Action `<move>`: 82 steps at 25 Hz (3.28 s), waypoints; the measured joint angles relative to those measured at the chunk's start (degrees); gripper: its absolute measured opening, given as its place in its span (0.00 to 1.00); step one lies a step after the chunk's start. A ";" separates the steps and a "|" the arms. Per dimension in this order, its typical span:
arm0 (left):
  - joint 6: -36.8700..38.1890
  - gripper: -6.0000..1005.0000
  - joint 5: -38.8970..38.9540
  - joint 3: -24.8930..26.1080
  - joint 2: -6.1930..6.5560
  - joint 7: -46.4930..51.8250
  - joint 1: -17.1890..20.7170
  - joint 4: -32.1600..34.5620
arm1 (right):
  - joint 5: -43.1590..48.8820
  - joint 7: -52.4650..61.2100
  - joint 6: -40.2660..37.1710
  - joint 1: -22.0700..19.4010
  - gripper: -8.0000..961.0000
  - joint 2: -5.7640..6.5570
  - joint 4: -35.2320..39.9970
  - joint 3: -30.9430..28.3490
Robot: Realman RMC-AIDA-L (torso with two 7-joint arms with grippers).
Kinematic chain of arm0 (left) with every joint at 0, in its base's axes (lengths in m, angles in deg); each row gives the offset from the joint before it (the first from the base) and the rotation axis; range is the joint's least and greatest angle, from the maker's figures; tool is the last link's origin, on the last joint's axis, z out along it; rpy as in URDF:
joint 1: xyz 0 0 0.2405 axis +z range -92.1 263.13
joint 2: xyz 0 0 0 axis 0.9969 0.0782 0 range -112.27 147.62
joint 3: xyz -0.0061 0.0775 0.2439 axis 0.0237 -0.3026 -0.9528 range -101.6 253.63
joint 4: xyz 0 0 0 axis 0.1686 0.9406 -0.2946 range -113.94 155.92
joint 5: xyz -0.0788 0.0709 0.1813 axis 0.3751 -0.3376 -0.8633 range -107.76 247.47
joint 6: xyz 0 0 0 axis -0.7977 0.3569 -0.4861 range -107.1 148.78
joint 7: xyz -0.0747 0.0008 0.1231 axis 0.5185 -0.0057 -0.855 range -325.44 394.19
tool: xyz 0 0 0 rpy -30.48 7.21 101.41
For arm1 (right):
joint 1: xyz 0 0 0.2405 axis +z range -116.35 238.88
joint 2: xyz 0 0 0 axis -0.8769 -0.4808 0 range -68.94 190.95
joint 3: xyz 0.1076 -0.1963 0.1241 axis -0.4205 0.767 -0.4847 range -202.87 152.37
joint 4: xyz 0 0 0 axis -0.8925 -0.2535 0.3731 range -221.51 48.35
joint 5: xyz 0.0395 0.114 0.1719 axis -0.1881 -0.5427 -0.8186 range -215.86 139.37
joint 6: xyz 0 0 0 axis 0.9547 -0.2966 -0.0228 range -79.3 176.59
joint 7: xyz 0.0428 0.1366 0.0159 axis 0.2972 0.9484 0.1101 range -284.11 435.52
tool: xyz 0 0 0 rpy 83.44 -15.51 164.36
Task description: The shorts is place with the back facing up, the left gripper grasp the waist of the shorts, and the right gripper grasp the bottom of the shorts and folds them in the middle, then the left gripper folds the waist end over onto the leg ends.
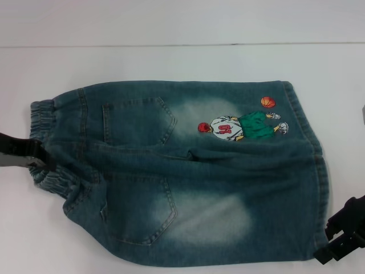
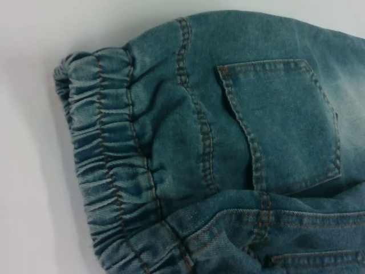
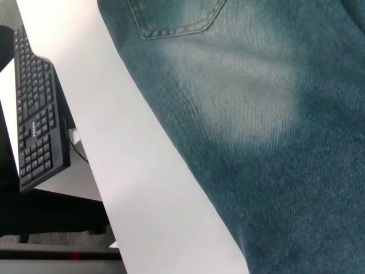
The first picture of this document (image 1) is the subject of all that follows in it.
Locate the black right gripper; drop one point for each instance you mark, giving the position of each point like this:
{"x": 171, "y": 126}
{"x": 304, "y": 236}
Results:
{"x": 356, "y": 217}

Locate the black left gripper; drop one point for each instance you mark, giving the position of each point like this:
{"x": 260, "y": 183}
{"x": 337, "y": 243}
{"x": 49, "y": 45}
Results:
{"x": 20, "y": 144}

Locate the blue denim shorts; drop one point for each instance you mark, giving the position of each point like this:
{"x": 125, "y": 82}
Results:
{"x": 171, "y": 171}

